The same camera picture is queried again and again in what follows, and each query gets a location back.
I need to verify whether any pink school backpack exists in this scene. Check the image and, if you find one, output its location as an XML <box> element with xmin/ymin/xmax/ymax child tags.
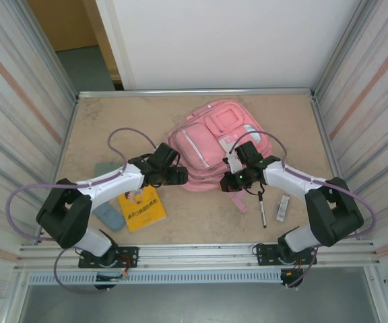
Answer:
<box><xmin>165</xmin><ymin>99</ymin><xmax>274</xmax><ymax>213</ymax></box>

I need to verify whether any black marker pen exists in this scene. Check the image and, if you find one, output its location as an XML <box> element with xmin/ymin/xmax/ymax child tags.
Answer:
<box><xmin>257</xmin><ymin>191</ymin><xmax>268</xmax><ymax>229</ymax></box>

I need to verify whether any small clear barcode box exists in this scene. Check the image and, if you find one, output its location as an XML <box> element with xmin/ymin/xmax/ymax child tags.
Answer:
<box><xmin>275</xmin><ymin>194</ymin><xmax>290</xmax><ymax>223</ymax></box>

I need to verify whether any yellow book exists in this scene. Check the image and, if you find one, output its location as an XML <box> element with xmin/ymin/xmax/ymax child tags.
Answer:
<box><xmin>118</xmin><ymin>186</ymin><xmax>167</xmax><ymax>233</ymax></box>

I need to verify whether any blue-grey oval pencil case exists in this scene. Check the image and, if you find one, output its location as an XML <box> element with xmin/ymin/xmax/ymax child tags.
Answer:
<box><xmin>91</xmin><ymin>201</ymin><xmax>126</xmax><ymax>232</ymax></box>

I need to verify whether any black table clamp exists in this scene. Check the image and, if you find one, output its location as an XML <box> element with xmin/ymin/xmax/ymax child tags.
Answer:
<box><xmin>280</xmin><ymin>268</ymin><xmax>305</xmax><ymax>290</ymax></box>
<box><xmin>92</xmin><ymin>284</ymin><xmax>118</xmax><ymax>294</ymax></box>

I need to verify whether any striped translucent side panel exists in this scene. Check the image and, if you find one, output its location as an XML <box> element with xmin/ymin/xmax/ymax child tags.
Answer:
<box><xmin>0</xmin><ymin>0</ymin><xmax>77</xmax><ymax>297</ymax></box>
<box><xmin>315</xmin><ymin>0</ymin><xmax>388</xmax><ymax>287</ymax></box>

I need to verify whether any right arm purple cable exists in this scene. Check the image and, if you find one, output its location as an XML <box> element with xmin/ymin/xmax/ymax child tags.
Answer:
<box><xmin>229</xmin><ymin>130</ymin><xmax>379</xmax><ymax>289</ymax></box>

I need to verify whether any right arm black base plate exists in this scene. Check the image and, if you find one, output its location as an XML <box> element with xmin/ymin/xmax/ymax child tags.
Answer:
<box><xmin>253</xmin><ymin>244</ymin><xmax>318</xmax><ymax>266</ymax></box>

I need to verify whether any thin aluminium table edge rail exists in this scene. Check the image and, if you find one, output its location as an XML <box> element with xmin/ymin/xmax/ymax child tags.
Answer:
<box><xmin>77</xmin><ymin>87</ymin><xmax>316</xmax><ymax>98</ymax></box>

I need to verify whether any aluminium table side rail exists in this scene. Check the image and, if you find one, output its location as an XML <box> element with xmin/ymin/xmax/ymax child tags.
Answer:
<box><xmin>40</xmin><ymin>96</ymin><xmax>80</xmax><ymax>236</ymax></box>
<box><xmin>310</xmin><ymin>92</ymin><xmax>363</xmax><ymax>240</ymax></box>

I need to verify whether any wide aluminium base rail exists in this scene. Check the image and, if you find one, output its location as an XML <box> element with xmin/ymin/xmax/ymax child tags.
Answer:
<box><xmin>17</xmin><ymin>240</ymin><xmax>382</xmax><ymax>270</ymax></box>

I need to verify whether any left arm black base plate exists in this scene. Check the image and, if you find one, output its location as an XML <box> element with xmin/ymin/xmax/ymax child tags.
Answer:
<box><xmin>77</xmin><ymin>246</ymin><xmax>139</xmax><ymax>269</ymax></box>

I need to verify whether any white slotted cable duct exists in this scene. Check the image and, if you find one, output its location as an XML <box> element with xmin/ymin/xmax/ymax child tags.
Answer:
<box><xmin>28</xmin><ymin>271</ymin><xmax>284</xmax><ymax>285</ymax></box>

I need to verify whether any white door frame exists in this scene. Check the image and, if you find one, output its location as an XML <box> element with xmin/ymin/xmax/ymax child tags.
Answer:
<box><xmin>94</xmin><ymin>0</ymin><xmax>137</xmax><ymax>91</ymax></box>

